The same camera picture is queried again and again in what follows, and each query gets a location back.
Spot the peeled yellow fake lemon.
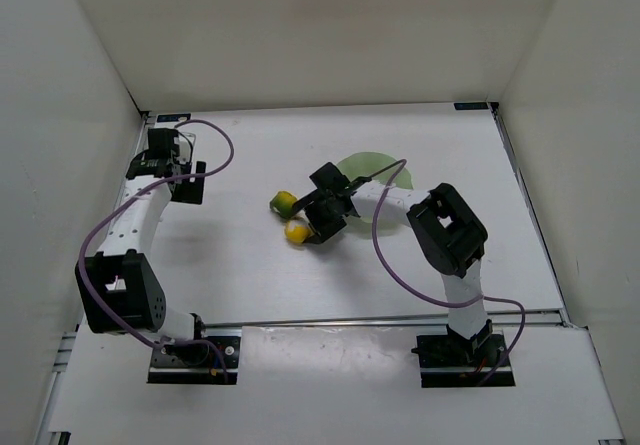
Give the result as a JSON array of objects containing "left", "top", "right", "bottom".
[{"left": 284, "top": 218, "right": 314, "bottom": 245}]

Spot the green yellow fake mango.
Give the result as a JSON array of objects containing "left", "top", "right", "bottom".
[{"left": 269, "top": 190, "right": 297, "bottom": 220}]

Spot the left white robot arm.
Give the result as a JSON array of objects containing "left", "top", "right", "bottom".
[{"left": 84, "top": 128, "right": 206, "bottom": 343}]

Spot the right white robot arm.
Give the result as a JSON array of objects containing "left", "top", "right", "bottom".
[{"left": 285, "top": 160, "right": 492, "bottom": 355}]

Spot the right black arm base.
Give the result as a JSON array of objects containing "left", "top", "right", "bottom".
[{"left": 411, "top": 333, "right": 516, "bottom": 388}]

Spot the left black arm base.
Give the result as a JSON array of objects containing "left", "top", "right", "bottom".
[{"left": 147, "top": 329, "right": 242, "bottom": 386}]

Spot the green wavy fruit bowl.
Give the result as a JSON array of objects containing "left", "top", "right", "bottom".
[{"left": 336, "top": 151, "right": 413, "bottom": 236}]

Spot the left blue corner label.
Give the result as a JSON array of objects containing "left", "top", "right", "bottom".
[{"left": 156, "top": 113, "right": 191, "bottom": 123}]

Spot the blue corner label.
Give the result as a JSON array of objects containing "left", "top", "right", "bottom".
[
  {"left": 156, "top": 113, "right": 191, "bottom": 123},
  {"left": 453, "top": 102, "right": 489, "bottom": 111}
]

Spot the right blue corner label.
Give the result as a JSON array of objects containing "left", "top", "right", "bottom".
[{"left": 453, "top": 102, "right": 489, "bottom": 111}]

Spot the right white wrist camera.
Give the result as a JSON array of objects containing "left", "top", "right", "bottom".
[{"left": 349, "top": 176, "right": 373, "bottom": 190}]

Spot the left aluminium rail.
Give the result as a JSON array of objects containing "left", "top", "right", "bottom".
[{"left": 83, "top": 111, "right": 155, "bottom": 256}]

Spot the aluminium rail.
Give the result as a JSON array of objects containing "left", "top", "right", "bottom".
[
  {"left": 488, "top": 101, "right": 579, "bottom": 329},
  {"left": 83, "top": 111, "right": 155, "bottom": 256},
  {"left": 205, "top": 310, "right": 571, "bottom": 329}
]

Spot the right aluminium rail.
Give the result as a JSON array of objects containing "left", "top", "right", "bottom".
[{"left": 488, "top": 101, "right": 579, "bottom": 329}]

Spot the front aluminium rail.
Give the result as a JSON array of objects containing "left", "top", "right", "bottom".
[{"left": 205, "top": 310, "right": 571, "bottom": 329}]

